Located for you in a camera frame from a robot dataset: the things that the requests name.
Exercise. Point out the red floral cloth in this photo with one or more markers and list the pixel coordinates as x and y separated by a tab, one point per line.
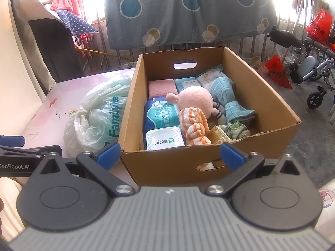
81	44

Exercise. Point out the teal tissue packet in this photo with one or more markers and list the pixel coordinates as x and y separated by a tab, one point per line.
187	85

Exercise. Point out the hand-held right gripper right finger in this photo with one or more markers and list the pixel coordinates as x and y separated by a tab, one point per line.
231	155

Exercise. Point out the pink towel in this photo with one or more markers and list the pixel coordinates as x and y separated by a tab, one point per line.
162	89

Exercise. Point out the teal towel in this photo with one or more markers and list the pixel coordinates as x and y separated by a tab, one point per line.
222	89

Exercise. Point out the pink plush toy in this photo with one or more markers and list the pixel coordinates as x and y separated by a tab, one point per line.
193	98

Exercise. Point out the wheelchair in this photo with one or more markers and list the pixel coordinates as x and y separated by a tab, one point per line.
311	65

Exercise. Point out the dark chair cushion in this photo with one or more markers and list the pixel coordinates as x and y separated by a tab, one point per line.
57	55

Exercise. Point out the pink printed tablecloth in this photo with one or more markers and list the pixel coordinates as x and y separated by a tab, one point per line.
52	102

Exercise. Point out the blue wet wipes pack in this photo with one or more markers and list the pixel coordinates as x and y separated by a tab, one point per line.
159	115

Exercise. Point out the gold tissue pack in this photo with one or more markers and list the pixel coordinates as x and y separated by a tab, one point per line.
216	136

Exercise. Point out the grey blanket with circles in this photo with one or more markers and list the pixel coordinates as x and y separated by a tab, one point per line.
170	18

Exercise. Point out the teal striped white packet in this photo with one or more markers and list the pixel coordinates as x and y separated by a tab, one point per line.
209	77

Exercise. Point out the blue star-print cloth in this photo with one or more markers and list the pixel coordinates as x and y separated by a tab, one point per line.
76	22

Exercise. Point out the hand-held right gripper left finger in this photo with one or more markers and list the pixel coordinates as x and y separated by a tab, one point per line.
108	153

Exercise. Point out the pink hanging cloth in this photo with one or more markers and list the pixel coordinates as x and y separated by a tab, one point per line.
65	1

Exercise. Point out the orange striped towel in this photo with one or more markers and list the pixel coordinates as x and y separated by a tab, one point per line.
193	128

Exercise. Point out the yellow stick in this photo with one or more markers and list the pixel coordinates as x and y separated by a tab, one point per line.
96	52

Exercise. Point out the white and green plastic bag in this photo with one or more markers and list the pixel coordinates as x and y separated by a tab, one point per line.
99	120

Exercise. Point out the cardboard box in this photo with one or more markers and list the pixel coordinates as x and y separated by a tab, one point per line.
261	96

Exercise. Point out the green floral scrunchie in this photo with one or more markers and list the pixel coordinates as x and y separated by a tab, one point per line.
235	130

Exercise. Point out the red plastic bag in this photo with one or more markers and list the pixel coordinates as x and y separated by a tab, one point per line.
277	70
319	26

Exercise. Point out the metal railing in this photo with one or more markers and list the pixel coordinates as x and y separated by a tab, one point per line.
253	47

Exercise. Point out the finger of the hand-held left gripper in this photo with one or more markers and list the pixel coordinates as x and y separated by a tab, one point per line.
11	140
23	153

